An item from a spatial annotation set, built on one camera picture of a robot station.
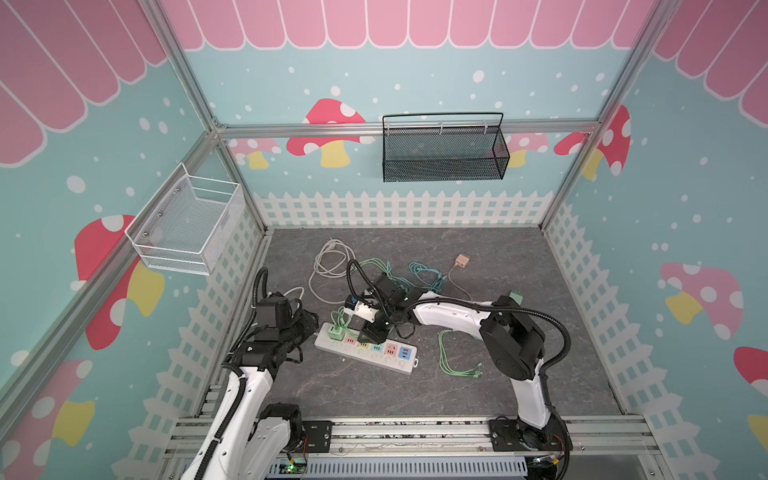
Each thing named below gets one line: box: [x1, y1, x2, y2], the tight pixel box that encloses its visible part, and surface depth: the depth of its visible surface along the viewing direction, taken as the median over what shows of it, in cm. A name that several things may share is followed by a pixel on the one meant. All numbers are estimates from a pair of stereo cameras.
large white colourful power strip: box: [314, 322, 419, 375], surface depth 88 cm
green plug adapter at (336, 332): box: [328, 325, 346, 341], surface depth 87 cm
